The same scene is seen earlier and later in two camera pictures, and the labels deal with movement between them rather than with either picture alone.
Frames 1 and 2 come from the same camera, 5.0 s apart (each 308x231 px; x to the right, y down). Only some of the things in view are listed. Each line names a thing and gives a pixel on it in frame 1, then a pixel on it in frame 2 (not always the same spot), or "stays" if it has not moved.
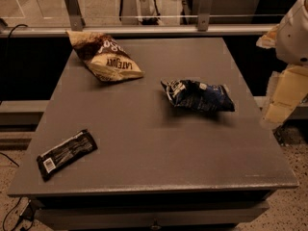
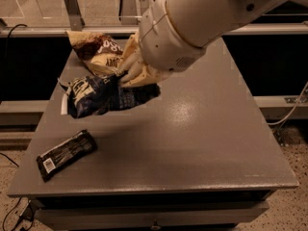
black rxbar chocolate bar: (79, 146) stays
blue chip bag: (198, 95) → (89, 95)
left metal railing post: (76, 20) stays
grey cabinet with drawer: (157, 166) stays
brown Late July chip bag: (105, 57) stays
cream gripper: (294, 38) → (163, 43)
